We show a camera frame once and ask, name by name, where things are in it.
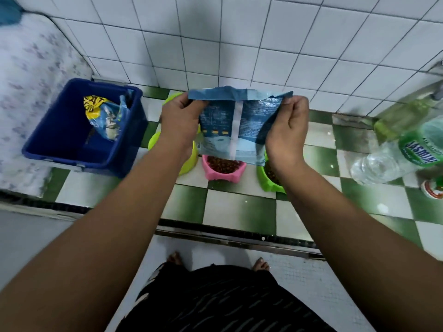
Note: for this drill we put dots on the person's right hand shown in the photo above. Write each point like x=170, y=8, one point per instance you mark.
x=287, y=138

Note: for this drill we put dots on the person's left hand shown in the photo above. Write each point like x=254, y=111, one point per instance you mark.
x=180, y=124

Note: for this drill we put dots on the yellow-green double pet bowl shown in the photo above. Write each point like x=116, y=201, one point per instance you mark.
x=189, y=165

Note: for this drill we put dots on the blue pet food bag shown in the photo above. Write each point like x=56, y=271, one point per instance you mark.
x=242, y=134

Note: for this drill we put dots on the green cat bowl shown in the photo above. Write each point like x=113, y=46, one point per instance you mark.
x=264, y=184

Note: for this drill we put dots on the pink cat-ear bowl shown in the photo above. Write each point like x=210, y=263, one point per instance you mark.
x=225, y=178

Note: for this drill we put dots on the yellow blue cat food bag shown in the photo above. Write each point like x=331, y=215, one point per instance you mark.
x=104, y=117

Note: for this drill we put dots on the clear plastic water bottle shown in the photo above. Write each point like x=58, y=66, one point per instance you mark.
x=387, y=162

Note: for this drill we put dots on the blue lidded storage box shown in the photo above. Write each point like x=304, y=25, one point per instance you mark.
x=55, y=134

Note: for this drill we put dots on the person's left forearm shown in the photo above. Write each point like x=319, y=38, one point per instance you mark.
x=86, y=259

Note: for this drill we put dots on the person's right forearm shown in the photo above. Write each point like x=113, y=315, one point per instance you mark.
x=373, y=259

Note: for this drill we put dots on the person's right foot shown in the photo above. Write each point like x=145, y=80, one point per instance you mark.
x=260, y=265

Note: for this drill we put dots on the person's foot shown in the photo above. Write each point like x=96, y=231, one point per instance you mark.
x=260, y=265
x=174, y=259

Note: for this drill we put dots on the person's left foot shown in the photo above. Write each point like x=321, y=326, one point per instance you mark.
x=174, y=259

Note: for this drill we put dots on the yellow-green liquid bottle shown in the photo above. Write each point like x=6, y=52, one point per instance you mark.
x=405, y=114

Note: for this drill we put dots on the white floral cloth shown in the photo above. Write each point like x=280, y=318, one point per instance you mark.
x=34, y=100

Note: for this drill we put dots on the black shorts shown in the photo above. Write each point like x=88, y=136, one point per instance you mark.
x=225, y=300

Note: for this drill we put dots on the teal folded towel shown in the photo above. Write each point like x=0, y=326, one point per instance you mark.
x=9, y=10

